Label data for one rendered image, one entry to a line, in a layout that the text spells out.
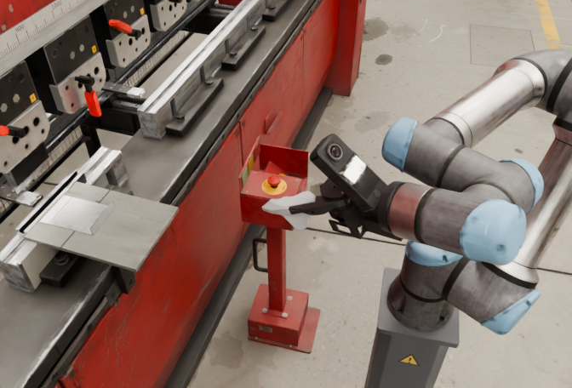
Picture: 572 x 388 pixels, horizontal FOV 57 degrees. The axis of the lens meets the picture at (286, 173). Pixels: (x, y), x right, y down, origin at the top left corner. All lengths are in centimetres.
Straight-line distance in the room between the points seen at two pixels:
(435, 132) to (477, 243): 21
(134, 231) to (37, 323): 27
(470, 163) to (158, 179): 92
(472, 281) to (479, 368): 110
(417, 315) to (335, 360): 90
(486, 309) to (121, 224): 75
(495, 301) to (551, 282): 145
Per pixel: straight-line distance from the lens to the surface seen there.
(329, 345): 212
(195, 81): 173
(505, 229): 64
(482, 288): 110
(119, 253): 112
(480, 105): 89
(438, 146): 76
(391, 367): 140
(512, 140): 322
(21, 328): 124
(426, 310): 122
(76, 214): 122
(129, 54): 135
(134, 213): 119
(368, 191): 72
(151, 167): 149
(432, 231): 67
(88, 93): 119
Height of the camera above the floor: 182
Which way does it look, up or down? 41 degrees down
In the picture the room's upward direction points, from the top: straight up
